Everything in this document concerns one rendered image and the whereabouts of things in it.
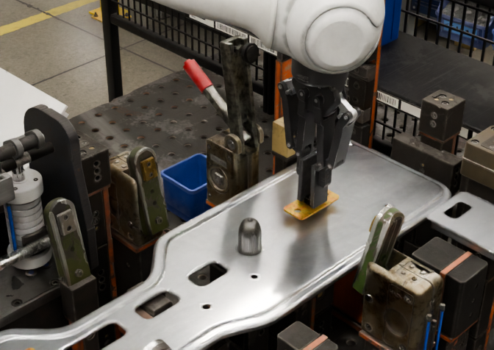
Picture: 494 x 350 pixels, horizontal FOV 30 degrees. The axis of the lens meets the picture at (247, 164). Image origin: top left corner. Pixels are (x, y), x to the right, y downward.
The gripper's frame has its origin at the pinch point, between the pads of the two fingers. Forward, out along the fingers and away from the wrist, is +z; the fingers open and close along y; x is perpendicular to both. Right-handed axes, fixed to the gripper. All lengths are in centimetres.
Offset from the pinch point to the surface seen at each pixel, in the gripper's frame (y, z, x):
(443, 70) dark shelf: -10.0, 2.2, 46.0
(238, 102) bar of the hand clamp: -13.8, -7.4, -1.3
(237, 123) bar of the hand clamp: -13.6, -4.3, -1.8
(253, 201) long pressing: -7.3, 5.3, -4.4
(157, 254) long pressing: -7.1, 5.0, -22.8
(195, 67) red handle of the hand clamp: -24.4, -9.0, -0.3
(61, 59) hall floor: -242, 106, 114
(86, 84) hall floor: -217, 105, 109
